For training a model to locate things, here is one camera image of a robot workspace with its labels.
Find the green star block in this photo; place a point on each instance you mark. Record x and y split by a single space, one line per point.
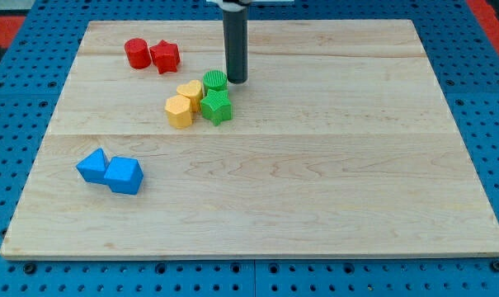
216 107

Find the green cylinder block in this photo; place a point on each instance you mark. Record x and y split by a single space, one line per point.
215 80

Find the yellow heart block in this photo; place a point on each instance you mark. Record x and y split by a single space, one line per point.
194 91

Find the yellow hexagon block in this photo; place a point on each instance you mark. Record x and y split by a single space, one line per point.
178 111

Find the wooden board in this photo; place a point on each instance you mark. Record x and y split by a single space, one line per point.
341 145

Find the red star block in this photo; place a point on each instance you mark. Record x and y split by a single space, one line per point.
165 56

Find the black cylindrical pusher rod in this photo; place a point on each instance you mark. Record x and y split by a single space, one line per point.
235 41

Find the blue cube block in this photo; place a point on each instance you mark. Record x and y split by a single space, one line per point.
124 175

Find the red cylinder block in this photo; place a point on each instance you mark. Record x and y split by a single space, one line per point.
137 53

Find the blue triangle block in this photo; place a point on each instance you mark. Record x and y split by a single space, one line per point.
93 167

